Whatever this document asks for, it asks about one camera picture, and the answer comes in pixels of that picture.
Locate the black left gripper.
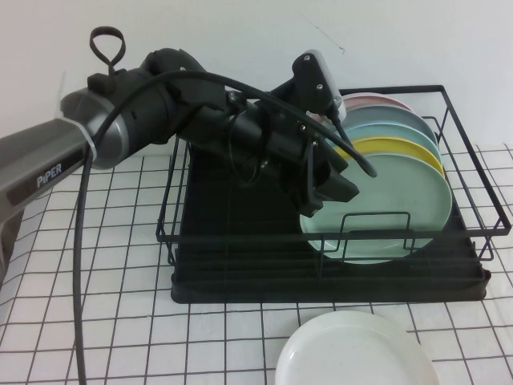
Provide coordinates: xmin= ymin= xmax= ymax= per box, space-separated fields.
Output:
xmin=248 ymin=99 xmax=360 ymax=215

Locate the white black grid tablecloth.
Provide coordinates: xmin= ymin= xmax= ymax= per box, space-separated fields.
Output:
xmin=0 ymin=144 xmax=513 ymax=385

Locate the light blue plate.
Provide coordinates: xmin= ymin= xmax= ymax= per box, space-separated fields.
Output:
xmin=344 ymin=123 xmax=442 ymax=161

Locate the yellow plate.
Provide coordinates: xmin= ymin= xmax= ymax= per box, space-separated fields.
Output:
xmin=334 ymin=136 xmax=447 ymax=180

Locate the mint green plate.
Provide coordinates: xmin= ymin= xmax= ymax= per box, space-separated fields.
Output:
xmin=299 ymin=155 xmax=455 ymax=265

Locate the grey plate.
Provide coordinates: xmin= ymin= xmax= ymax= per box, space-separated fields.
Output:
xmin=342 ymin=104 xmax=438 ymax=141

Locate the thick black cable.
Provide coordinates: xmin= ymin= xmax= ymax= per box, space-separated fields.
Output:
xmin=73 ymin=71 xmax=380 ymax=385

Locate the black plastic drip tray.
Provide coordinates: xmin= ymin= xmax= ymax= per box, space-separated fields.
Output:
xmin=170 ymin=136 xmax=493 ymax=304

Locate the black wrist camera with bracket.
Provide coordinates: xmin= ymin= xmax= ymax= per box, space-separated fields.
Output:
xmin=274 ymin=48 xmax=347 ymax=124

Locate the black strap loop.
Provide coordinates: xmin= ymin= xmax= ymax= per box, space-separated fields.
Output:
xmin=89 ymin=25 xmax=127 ymax=78

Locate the pink plate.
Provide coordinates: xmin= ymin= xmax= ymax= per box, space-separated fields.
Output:
xmin=339 ymin=92 xmax=418 ymax=116

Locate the black wire dish rack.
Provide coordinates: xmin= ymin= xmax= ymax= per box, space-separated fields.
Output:
xmin=155 ymin=84 xmax=513 ymax=274

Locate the white plate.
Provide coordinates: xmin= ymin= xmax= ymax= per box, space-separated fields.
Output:
xmin=274 ymin=309 xmax=442 ymax=385

